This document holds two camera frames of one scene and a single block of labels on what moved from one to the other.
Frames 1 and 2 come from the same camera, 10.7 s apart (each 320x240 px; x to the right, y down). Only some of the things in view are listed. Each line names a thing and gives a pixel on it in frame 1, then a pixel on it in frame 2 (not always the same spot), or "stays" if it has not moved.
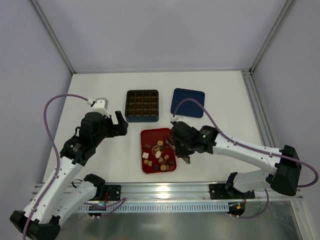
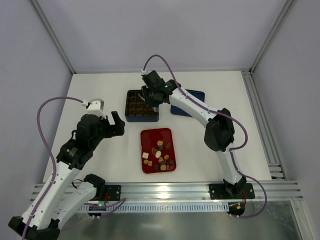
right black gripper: [181, 150] → [149, 95]
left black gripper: [115, 127] stays
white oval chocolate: [158, 154] stays
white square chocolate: [145, 155] stays
